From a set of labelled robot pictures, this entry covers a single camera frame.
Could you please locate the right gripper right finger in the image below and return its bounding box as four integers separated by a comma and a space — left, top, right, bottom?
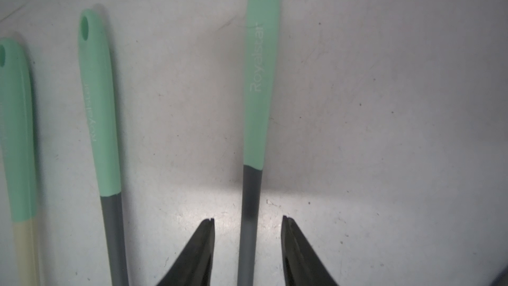
281, 216, 339, 286

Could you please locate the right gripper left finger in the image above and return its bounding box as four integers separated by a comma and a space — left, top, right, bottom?
158, 218, 215, 286

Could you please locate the grey utensil green handle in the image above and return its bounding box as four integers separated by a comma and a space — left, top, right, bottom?
78, 9, 129, 285

